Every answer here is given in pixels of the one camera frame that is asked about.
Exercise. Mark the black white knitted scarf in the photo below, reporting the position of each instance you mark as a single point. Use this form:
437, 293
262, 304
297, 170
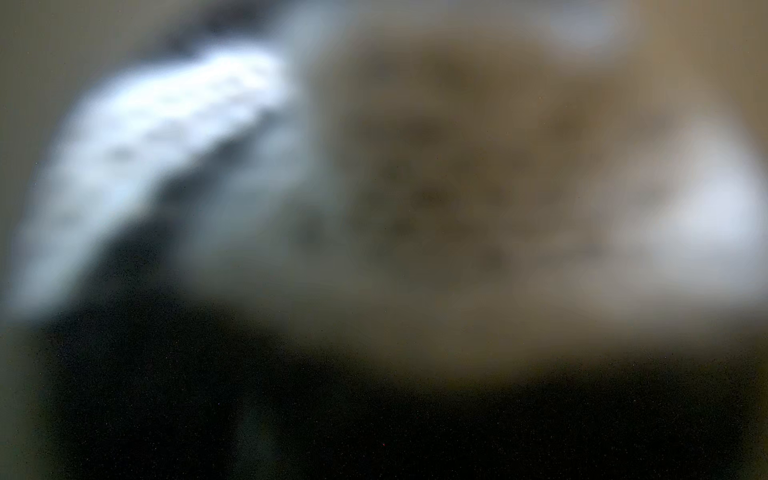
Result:
435, 187

